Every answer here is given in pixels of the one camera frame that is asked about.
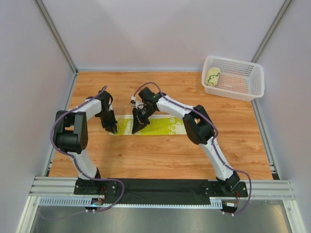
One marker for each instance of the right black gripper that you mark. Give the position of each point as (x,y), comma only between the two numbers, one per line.
(140,118)

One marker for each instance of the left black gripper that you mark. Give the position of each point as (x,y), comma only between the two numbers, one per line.
(110,120)

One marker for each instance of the yellow green towel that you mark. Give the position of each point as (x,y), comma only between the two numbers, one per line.
(159,125)

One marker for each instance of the green patterned towel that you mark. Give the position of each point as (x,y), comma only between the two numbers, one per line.
(212,76)

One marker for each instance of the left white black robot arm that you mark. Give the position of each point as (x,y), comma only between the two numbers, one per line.
(69,134)

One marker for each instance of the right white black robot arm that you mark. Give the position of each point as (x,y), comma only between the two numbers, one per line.
(199,129)

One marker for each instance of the black cloth strip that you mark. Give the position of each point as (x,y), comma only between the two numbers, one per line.
(164,192)

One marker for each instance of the white perforated plastic basket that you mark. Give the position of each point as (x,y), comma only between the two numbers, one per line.
(238,80)

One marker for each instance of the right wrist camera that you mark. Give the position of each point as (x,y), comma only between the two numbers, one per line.
(135,103)

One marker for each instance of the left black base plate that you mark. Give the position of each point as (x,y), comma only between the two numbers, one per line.
(90,187)

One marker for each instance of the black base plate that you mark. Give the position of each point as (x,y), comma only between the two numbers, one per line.
(218,189)
(90,187)

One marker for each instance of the grey slotted cable duct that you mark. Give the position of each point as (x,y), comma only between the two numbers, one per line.
(89,202)

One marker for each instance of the aluminium front rail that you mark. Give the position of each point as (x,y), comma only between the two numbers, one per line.
(261,189)

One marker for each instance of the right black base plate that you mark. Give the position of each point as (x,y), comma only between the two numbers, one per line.
(218,189)

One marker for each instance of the left aluminium frame post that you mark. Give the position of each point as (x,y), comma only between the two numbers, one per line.
(50,23)

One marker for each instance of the aluminium frame post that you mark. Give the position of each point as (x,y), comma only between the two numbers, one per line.
(273,27)
(50,23)

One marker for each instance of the right aluminium frame post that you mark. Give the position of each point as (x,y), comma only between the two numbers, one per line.
(273,27)

